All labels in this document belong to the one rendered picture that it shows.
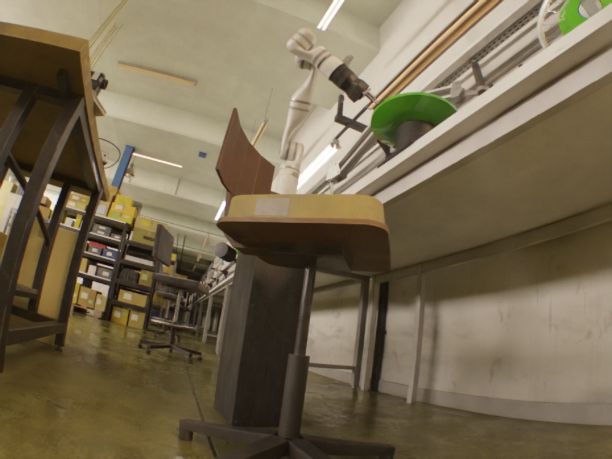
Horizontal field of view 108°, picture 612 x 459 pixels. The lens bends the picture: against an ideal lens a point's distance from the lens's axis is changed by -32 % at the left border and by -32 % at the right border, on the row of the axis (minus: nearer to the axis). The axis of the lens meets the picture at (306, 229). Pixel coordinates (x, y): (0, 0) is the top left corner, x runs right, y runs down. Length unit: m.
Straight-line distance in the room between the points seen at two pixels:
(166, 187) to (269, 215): 9.07
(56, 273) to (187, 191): 7.94
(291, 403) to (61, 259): 1.59
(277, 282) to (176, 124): 5.75
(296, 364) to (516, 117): 0.76
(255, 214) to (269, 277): 0.48
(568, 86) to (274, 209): 0.69
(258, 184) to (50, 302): 1.42
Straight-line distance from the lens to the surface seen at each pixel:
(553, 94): 0.80
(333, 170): 1.60
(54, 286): 2.01
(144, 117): 6.77
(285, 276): 1.16
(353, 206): 0.63
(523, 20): 2.36
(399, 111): 1.06
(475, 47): 2.42
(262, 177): 1.08
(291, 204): 0.66
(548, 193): 1.30
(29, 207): 1.05
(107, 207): 6.34
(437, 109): 1.06
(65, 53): 1.06
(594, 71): 0.78
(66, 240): 2.03
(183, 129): 6.62
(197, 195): 9.65
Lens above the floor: 0.33
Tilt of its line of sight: 19 degrees up
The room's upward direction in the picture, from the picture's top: 8 degrees clockwise
